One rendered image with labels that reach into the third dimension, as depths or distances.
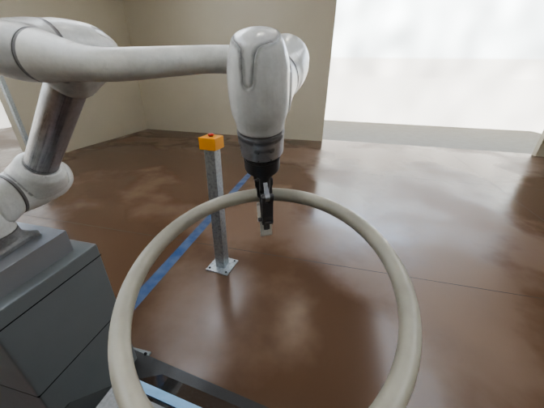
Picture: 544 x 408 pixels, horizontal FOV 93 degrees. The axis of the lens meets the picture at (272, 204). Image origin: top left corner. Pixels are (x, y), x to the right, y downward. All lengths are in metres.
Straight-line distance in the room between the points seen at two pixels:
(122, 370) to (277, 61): 0.48
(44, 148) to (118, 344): 0.80
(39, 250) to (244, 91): 1.00
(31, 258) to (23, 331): 0.24
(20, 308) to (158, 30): 6.99
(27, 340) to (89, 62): 0.95
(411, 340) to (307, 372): 1.29
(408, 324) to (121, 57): 0.67
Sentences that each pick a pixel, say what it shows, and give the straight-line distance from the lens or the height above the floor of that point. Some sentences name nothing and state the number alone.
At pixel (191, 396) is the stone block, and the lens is 0.74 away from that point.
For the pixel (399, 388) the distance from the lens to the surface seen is 0.41.
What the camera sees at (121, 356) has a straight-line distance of 0.46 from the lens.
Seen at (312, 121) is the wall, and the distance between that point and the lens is 6.46.
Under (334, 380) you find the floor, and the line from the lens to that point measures 1.70.
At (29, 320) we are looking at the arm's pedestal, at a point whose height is 0.70.
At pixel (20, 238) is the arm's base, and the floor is 0.91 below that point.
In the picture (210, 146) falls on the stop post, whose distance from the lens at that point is 1.73.
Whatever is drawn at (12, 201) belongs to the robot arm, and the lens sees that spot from 1.25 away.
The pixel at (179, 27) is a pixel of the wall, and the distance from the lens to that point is 7.39.
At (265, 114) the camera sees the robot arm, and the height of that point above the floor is 1.40.
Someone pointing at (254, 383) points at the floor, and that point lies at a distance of 1.65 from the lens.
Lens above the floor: 1.46
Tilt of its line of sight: 27 degrees down
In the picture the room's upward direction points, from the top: 1 degrees clockwise
